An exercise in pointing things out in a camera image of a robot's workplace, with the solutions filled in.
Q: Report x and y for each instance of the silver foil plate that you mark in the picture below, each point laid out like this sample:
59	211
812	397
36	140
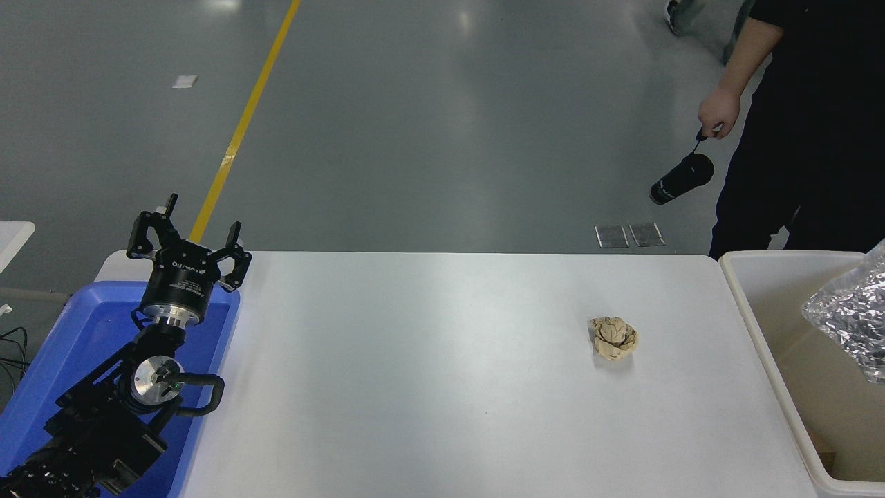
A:
854	318

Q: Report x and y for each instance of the small white side table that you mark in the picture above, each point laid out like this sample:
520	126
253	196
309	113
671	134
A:
12	238

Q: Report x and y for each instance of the crumpled tan paper ball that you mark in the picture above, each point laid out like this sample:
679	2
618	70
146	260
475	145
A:
612	337

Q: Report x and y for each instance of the metal floor plate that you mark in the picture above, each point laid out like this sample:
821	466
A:
612	236
647	234

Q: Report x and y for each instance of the person's forearm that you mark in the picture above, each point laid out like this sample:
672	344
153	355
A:
750	55

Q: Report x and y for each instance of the large pale plastic bin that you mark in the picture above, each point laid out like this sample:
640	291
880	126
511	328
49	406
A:
781	325

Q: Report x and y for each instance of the white paper scrap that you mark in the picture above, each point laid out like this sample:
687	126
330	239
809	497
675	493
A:
185	81

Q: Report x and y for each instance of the person's hand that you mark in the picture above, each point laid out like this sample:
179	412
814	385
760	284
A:
719	111

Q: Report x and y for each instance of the blue plastic tray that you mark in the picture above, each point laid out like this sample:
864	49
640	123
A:
83	332

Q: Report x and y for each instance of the person in pale trousers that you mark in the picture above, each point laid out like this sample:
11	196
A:
684	15

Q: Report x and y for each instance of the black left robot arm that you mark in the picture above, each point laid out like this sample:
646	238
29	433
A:
97	429

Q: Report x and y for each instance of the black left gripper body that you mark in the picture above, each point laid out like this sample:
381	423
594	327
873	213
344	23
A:
180	283

